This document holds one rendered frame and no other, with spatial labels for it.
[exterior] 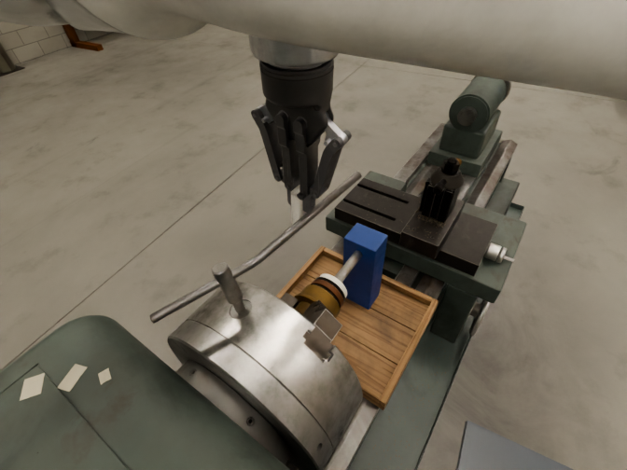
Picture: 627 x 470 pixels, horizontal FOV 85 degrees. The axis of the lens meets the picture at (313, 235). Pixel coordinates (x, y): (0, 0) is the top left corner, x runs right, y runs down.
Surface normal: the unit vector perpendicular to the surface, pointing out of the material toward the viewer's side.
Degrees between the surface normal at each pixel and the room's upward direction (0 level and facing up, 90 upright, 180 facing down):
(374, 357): 0
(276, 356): 23
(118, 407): 0
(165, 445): 0
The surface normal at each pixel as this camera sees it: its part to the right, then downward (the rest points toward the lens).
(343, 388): 0.69, -0.01
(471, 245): -0.05, -0.70
